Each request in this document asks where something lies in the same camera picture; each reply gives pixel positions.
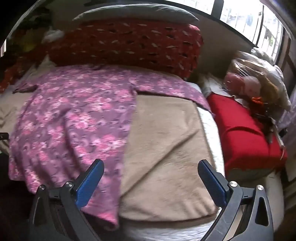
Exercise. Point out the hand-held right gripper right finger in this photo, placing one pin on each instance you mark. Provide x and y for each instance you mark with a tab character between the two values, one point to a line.
214	183

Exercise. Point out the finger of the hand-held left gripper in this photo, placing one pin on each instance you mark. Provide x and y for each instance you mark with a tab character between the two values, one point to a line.
3	135

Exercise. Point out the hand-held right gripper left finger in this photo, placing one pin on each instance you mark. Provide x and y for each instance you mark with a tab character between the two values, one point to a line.
89	183

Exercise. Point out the pink floral garment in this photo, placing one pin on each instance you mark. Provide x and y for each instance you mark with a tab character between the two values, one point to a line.
69	115

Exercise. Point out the pile of clothes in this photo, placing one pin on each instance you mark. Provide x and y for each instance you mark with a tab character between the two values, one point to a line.
30	41

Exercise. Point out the red cushion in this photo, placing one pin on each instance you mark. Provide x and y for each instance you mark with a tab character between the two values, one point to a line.
240	134

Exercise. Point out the beige fleece blanket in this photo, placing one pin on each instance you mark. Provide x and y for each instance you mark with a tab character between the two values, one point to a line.
161	150

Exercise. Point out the white quilted bed sheet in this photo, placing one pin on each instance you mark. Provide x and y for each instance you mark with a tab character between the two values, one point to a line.
161	229

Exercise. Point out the clear plastic bag of toys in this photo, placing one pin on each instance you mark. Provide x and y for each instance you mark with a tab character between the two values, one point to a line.
249	76

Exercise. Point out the red patterned blanket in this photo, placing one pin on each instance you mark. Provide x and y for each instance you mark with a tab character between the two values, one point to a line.
127	44

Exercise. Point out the window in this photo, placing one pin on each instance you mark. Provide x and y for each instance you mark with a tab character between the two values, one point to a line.
235	14

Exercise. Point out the grey pillow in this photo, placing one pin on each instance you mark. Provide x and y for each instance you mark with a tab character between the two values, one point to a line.
138	12

